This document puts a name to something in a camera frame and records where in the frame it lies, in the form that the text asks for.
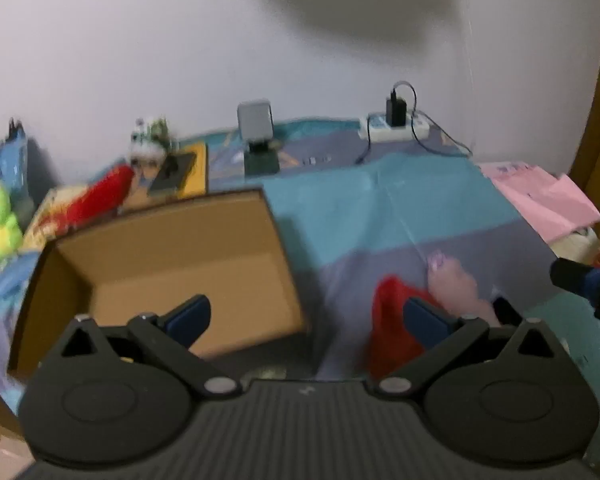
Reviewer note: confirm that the picture book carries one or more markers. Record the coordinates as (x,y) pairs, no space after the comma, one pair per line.
(52,212)

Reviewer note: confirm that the panda plush toy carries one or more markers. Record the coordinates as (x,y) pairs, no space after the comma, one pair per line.
(150,140)

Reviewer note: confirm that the blue cylinder case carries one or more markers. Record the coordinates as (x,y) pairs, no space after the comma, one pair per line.
(15,275)

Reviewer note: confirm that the black smartphone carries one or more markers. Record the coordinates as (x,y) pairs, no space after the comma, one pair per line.
(172,172)

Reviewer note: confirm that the pink plush toy red dress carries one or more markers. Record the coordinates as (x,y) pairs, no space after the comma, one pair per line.
(390,320)

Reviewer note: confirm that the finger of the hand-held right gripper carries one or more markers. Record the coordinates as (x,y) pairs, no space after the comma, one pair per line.
(570,275)

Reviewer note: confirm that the black sock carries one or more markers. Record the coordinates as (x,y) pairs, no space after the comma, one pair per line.
(507,310)

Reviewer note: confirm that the blue plastic bag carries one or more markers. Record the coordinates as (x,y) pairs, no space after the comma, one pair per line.
(7,160)

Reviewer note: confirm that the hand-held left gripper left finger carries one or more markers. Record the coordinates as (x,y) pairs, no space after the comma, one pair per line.
(190,317)

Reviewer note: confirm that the green phone stand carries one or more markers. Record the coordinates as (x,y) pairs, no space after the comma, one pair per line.
(257,125)

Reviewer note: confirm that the cream printed quilt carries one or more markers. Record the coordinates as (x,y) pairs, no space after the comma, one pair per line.
(580,245)

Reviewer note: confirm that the black charger adapter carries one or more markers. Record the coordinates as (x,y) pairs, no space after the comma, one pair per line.
(396,110)

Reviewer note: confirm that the yellow printed board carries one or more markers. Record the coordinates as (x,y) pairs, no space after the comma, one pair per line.
(201,170)

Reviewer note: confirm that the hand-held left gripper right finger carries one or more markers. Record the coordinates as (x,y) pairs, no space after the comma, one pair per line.
(425,322)

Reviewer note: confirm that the red plush pillow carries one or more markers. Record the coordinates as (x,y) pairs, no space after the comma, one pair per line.
(100,195)

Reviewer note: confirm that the white power strip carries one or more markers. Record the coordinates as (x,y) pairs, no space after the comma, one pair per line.
(375,132)

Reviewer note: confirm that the pink cloth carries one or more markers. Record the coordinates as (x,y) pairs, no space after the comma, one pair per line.
(545,200)

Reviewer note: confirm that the brown cardboard box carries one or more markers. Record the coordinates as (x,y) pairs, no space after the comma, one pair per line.
(180,240)

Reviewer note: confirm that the green frog plush toy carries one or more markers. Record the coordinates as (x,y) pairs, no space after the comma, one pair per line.
(0,225)

